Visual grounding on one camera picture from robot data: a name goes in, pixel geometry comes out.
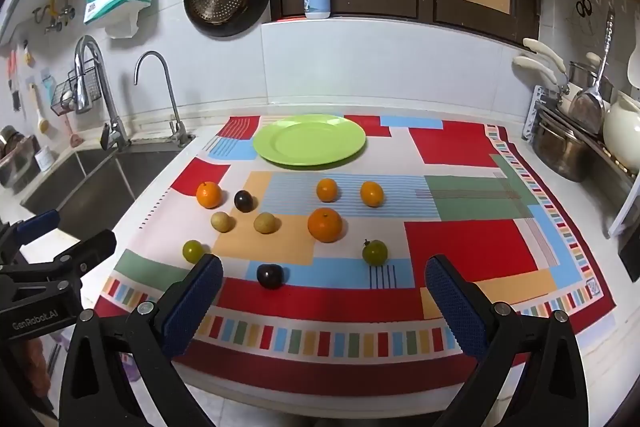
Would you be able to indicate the thin gooseneck faucet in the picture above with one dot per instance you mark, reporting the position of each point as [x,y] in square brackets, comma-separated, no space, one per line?
[172,107]

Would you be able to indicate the large orange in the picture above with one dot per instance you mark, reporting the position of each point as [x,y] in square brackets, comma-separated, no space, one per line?
[325,225]

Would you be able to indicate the stainless steel sink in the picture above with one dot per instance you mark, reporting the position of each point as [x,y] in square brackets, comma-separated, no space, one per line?
[100,187]

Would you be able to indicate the brass wall tap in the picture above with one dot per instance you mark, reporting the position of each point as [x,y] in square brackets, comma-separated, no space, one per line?
[66,2]
[49,14]

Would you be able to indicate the large steel pot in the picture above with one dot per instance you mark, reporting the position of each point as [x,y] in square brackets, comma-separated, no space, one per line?
[560,147]

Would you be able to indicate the dark purple plum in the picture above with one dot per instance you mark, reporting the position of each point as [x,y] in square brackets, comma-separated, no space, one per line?
[244,201]
[270,276]

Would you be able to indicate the tall chrome pull-down faucet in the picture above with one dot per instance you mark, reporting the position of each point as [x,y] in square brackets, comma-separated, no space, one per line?
[87,57]

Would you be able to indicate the colourful patchwork tablecloth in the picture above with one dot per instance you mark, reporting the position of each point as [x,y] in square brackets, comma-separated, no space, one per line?
[450,247]

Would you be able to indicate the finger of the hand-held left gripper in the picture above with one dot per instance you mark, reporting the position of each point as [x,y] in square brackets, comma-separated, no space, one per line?
[37,224]
[90,249]

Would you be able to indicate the white ceramic kettle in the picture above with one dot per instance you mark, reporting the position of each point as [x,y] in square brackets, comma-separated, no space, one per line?
[622,127]

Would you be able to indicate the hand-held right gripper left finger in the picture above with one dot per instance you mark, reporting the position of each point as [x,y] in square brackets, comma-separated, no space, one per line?
[195,302]

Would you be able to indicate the metal ladle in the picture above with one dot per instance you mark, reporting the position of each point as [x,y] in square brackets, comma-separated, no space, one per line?
[587,107]

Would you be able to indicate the tan round fruit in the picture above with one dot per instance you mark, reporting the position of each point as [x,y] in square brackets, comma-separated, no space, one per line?
[222,222]
[265,223]

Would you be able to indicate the white plastic bag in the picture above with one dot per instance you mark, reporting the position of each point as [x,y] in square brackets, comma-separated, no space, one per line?
[122,24]

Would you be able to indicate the wooden dish brush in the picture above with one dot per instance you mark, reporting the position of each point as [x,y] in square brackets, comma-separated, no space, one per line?
[41,119]

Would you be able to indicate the small green fruit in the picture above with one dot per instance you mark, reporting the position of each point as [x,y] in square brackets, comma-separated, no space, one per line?
[193,251]

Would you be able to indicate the steel pot with lid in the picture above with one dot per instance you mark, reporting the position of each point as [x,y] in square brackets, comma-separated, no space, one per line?
[582,77]

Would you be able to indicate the pink scraper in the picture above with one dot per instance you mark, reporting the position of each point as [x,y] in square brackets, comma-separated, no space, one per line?
[73,136]

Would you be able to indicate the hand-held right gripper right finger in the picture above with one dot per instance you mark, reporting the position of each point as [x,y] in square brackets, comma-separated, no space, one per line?
[457,307]

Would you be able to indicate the green tomato with stem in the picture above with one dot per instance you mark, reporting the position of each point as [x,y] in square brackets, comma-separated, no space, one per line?
[374,252]

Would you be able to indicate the green plate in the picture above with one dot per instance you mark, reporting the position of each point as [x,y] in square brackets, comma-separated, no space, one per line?
[310,142]

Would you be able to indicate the black scissors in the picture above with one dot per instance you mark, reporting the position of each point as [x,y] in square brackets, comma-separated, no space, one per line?
[583,8]

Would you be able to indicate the small white jar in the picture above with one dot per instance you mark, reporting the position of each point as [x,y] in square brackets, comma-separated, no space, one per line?
[44,158]

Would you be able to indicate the small orange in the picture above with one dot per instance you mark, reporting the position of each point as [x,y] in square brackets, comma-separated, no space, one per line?
[372,194]
[327,190]
[209,195]

